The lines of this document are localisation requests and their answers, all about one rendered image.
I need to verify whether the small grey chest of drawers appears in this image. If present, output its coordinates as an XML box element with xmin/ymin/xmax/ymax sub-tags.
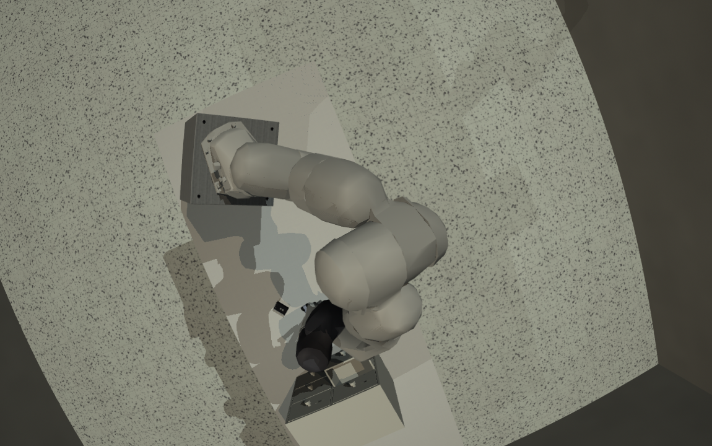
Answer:
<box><xmin>285</xmin><ymin>355</ymin><xmax>405</xmax><ymax>446</ymax></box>

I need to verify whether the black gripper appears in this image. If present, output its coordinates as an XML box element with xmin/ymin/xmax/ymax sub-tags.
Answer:
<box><xmin>301</xmin><ymin>300</ymin><xmax>322</xmax><ymax>313</ymax></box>

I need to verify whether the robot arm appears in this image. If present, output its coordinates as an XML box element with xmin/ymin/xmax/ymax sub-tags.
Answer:
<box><xmin>201</xmin><ymin>121</ymin><xmax>448</xmax><ymax>372</ymax></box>

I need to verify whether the black nine-volt battery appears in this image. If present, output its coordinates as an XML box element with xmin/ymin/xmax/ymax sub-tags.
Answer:
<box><xmin>274</xmin><ymin>301</ymin><xmax>289</xmax><ymax>315</ymax></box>

